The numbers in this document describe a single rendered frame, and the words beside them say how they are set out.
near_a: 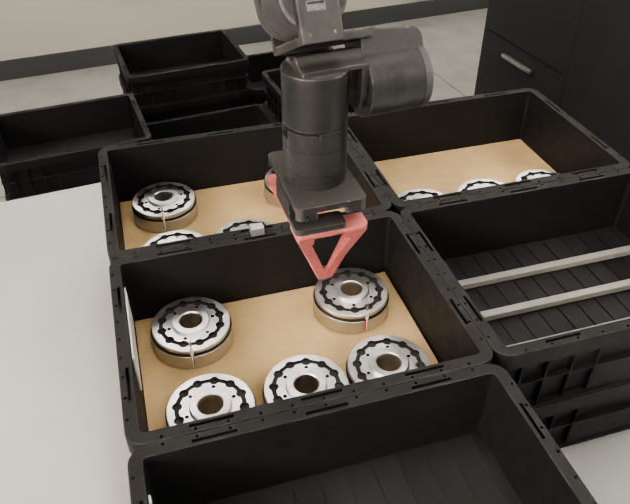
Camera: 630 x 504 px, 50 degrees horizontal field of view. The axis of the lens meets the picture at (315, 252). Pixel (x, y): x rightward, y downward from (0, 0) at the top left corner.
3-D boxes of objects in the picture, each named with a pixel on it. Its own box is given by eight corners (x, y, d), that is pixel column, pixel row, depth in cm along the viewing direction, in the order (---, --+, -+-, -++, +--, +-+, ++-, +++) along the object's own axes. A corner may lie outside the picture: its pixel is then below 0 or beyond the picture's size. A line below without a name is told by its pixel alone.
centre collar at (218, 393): (192, 429, 75) (191, 425, 74) (186, 395, 78) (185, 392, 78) (236, 419, 76) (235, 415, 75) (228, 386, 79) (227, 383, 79)
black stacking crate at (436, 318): (146, 514, 72) (128, 451, 65) (125, 326, 94) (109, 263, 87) (480, 426, 81) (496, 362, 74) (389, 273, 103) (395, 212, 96)
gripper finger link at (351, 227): (341, 242, 70) (343, 164, 64) (365, 285, 65) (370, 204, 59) (277, 254, 68) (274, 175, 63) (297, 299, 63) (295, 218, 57)
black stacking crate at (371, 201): (125, 324, 95) (109, 261, 88) (112, 208, 117) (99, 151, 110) (388, 272, 104) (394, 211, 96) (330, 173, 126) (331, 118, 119)
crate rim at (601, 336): (496, 374, 75) (499, 359, 74) (395, 222, 97) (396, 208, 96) (784, 303, 84) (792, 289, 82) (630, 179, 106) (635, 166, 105)
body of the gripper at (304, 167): (330, 158, 67) (331, 89, 63) (367, 215, 60) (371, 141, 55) (267, 169, 66) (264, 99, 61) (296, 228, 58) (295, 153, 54)
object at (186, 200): (131, 222, 106) (130, 219, 106) (134, 187, 114) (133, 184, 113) (196, 216, 107) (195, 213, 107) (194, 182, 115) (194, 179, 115)
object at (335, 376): (275, 433, 75) (275, 430, 74) (255, 367, 82) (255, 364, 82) (361, 412, 77) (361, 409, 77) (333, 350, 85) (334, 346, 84)
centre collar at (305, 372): (291, 407, 77) (291, 404, 77) (281, 376, 81) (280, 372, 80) (332, 397, 78) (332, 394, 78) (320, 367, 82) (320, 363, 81)
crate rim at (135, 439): (129, 463, 66) (125, 448, 65) (111, 273, 88) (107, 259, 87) (495, 374, 75) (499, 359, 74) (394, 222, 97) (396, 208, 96)
